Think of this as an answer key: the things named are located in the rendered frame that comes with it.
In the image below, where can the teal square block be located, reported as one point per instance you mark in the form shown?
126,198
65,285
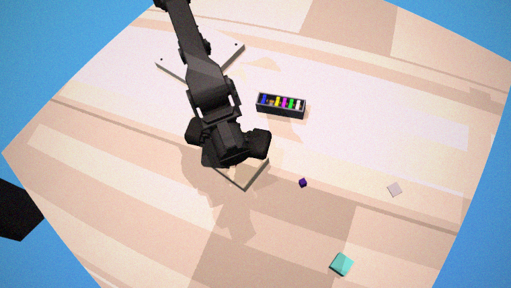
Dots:
341,264

